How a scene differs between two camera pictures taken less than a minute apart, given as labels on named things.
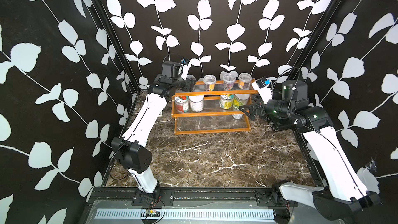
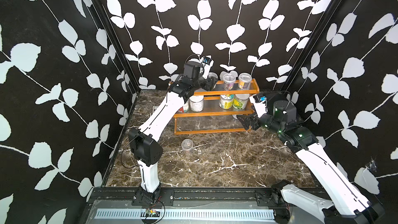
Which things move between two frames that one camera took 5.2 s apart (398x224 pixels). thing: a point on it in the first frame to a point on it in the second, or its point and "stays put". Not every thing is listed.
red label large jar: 181,103 stays put
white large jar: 196,103 stays put
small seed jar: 244,79 stays put
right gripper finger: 246,109 to 244,120
